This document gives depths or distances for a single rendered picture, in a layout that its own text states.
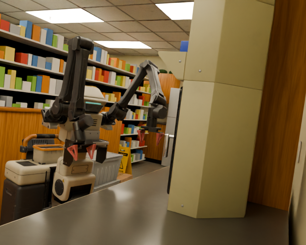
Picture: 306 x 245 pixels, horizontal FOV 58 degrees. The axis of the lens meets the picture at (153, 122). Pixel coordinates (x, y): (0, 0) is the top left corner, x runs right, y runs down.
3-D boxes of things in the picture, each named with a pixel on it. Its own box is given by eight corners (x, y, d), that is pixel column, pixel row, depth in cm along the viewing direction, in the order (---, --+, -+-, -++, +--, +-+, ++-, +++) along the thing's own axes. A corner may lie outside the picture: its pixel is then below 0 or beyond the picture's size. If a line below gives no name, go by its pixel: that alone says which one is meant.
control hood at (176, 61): (207, 90, 127) (210, 68, 126) (183, 79, 98) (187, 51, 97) (183, 88, 132) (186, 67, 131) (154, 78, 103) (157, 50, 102)
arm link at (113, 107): (152, 65, 196) (141, 57, 191) (161, 67, 184) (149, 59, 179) (118, 119, 197) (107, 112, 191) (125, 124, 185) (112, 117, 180)
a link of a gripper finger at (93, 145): (99, 157, 147) (95, 140, 150) (88, 158, 142) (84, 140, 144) (91, 160, 151) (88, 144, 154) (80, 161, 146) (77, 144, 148)
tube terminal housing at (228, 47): (249, 204, 118) (275, 22, 114) (237, 231, 89) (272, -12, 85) (194, 190, 129) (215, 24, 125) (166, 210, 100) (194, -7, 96)
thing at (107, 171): (121, 179, 358) (124, 154, 356) (91, 189, 303) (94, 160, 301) (95, 172, 376) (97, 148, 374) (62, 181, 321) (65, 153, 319)
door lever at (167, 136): (174, 159, 103) (177, 158, 106) (177, 134, 103) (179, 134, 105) (161, 156, 106) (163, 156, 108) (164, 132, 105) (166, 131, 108)
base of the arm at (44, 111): (59, 111, 172) (40, 109, 163) (65, 104, 168) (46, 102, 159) (62, 123, 169) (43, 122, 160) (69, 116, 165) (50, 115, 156)
